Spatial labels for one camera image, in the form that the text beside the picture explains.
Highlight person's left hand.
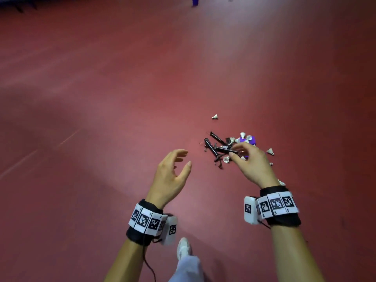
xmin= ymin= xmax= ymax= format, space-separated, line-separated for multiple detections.
xmin=146 ymin=149 xmax=192 ymax=210

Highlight person's right hand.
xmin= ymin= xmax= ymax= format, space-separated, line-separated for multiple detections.
xmin=228 ymin=141 xmax=280 ymax=189

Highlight white shuttlecocks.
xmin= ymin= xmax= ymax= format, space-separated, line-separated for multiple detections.
xmin=211 ymin=114 xmax=286 ymax=186

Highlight purple cloth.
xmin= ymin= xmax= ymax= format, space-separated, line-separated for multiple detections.
xmin=239 ymin=135 xmax=257 ymax=161

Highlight person's left forearm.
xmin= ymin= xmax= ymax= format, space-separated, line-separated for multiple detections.
xmin=104 ymin=239 xmax=145 ymax=282

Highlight person's right forearm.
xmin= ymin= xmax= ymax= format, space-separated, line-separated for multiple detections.
xmin=270 ymin=225 xmax=325 ymax=282

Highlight person's grey trousers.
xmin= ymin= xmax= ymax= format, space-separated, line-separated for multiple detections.
xmin=169 ymin=255 xmax=205 ymax=282

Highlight black wristband with marker tiles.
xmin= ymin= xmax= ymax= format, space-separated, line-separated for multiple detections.
xmin=126 ymin=199 xmax=168 ymax=246
xmin=255 ymin=186 xmax=302 ymax=227

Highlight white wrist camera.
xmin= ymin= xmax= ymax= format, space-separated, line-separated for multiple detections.
xmin=244 ymin=196 xmax=260 ymax=225
xmin=160 ymin=215 xmax=179 ymax=246

